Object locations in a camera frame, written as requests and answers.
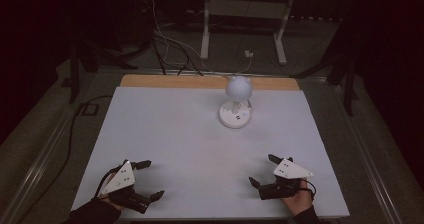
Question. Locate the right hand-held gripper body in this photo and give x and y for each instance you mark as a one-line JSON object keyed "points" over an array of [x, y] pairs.
{"points": [[289, 172]]}

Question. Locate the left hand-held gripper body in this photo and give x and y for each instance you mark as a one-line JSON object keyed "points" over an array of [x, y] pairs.
{"points": [[120, 180]]}

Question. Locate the white cat-ear desk lamp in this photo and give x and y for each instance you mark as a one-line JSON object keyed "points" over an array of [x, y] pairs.
{"points": [[236, 100]]}

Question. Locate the person's left hand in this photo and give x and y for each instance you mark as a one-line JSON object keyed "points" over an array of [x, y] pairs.
{"points": [[107, 199]]}

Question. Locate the person's right hand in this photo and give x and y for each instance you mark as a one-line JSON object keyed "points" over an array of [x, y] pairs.
{"points": [[298, 201]]}

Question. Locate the white table mat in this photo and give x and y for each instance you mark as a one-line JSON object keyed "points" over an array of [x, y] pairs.
{"points": [[186, 150]]}

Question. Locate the wooden table board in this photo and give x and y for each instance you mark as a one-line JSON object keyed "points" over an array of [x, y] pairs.
{"points": [[173, 81]]}

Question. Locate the black stand leg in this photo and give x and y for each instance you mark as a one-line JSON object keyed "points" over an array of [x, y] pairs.
{"points": [[74, 74], [348, 87]]}

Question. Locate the white plug adapter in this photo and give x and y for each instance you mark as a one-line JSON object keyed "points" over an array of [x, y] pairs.
{"points": [[248, 54]]}

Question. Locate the grey metal stand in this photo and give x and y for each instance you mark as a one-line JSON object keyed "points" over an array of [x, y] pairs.
{"points": [[245, 9]]}

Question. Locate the aluminium frame rail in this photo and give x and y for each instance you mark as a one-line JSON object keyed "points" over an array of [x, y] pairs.
{"points": [[363, 150], [31, 174]]}

